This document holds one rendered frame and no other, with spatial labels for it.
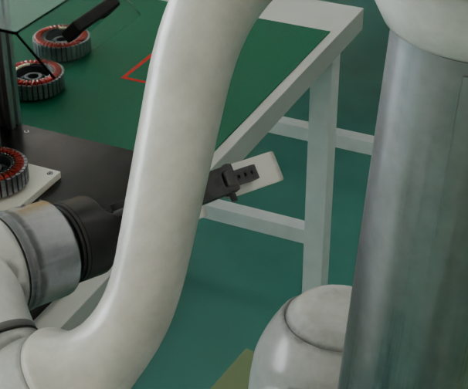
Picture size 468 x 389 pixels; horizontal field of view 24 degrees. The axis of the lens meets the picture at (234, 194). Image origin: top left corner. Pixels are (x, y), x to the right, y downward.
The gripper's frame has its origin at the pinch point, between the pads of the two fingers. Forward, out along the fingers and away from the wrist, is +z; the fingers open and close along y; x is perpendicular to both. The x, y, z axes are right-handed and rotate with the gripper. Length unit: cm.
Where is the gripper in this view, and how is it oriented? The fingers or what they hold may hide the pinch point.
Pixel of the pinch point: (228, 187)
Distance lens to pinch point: 113.1
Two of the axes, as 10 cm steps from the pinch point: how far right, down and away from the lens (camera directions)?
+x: 3.7, 9.3, -0.6
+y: -5.5, 2.7, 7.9
